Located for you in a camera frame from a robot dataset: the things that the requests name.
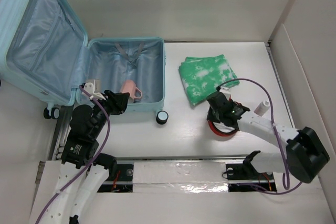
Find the green white patterned cloth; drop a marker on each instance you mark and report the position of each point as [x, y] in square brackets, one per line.
[201, 76]

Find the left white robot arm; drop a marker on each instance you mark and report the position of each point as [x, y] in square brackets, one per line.
[83, 166]

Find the light blue hard-shell suitcase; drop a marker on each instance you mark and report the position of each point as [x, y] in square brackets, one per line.
[46, 52]

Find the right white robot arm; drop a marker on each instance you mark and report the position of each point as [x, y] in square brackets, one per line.
[301, 153]

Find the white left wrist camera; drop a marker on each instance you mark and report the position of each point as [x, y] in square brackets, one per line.
[91, 89]

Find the pink plastic mug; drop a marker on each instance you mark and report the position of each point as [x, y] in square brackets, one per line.
[135, 94]

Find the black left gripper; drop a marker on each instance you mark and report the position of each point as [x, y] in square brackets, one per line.
[117, 100]

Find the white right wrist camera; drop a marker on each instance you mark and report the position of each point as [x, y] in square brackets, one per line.
[225, 91]

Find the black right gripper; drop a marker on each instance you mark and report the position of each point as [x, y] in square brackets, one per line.
[210, 117]

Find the small white bottle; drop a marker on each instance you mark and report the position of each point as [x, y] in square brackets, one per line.
[262, 108]

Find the red black headphones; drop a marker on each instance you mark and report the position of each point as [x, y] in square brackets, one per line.
[222, 130]

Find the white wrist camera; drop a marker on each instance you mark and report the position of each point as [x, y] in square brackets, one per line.
[91, 89]
[225, 91]

